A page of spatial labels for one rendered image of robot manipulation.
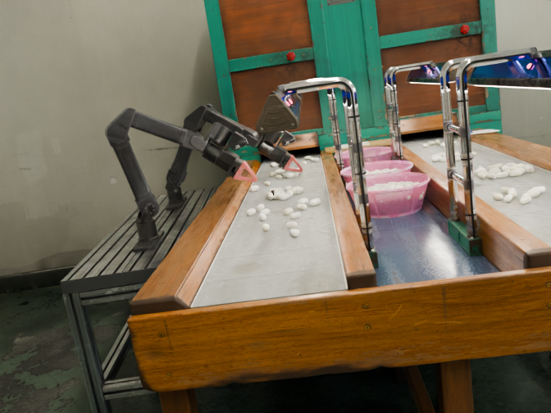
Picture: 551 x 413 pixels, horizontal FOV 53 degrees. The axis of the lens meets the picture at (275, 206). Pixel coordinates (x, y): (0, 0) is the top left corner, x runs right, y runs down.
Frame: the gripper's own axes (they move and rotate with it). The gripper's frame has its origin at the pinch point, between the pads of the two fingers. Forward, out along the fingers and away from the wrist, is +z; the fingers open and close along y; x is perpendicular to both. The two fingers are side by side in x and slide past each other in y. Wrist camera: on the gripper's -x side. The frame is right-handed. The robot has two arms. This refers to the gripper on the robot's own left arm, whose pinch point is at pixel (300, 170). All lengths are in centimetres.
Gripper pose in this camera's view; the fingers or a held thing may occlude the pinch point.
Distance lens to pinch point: 231.2
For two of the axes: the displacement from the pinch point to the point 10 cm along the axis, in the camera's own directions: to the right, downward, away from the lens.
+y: 0.4, -2.3, 9.7
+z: 8.5, 5.2, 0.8
